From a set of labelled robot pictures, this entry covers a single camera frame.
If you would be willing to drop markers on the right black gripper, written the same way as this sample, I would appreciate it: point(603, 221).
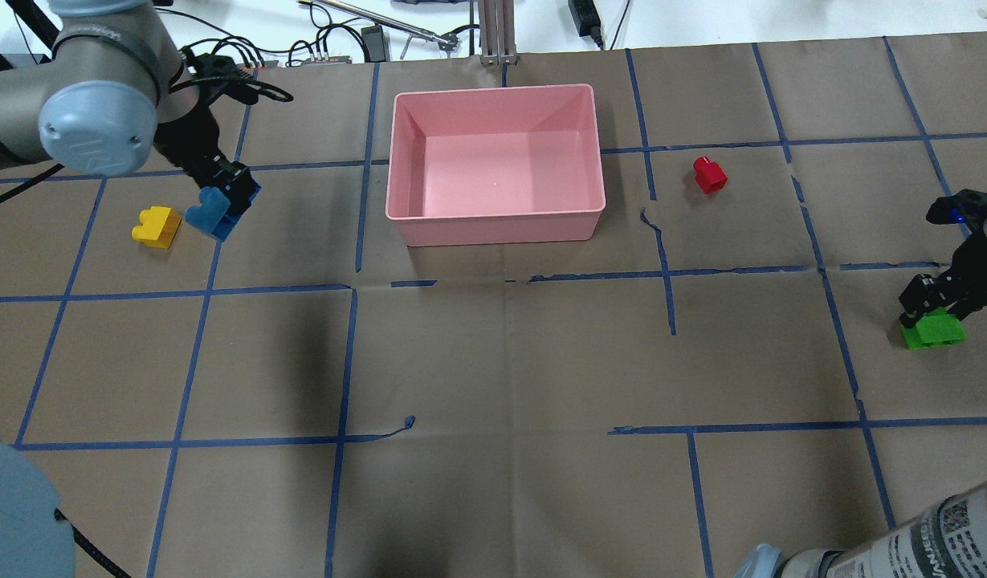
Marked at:
point(977, 266)

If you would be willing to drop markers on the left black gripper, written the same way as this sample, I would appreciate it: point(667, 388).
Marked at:
point(181, 145)

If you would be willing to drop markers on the green toy block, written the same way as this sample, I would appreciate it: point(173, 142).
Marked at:
point(935, 329)

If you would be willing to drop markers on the blue toy block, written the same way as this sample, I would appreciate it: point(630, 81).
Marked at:
point(214, 214)

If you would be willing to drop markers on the yellow toy block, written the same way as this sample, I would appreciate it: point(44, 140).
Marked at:
point(157, 227)

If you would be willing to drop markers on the red toy block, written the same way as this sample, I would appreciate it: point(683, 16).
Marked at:
point(708, 175)

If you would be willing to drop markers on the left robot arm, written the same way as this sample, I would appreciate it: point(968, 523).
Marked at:
point(115, 91)

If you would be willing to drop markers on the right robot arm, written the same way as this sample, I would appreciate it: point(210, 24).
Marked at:
point(948, 539)

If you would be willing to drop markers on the pink plastic box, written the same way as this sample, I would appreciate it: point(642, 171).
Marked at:
point(495, 166)

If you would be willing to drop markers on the metal rod tool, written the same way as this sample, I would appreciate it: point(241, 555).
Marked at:
point(446, 42)

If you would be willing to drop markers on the black power adapter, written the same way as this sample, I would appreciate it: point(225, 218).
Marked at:
point(587, 21)

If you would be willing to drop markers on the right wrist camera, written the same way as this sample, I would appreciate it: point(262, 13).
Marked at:
point(966, 208)

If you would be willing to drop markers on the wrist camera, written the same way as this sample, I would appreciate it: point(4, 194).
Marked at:
point(966, 208)
point(218, 75)

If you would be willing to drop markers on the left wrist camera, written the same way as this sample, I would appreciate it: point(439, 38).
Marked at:
point(218, 75)

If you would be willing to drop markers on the aluminium frame post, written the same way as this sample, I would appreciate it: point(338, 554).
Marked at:
point(497, 32)

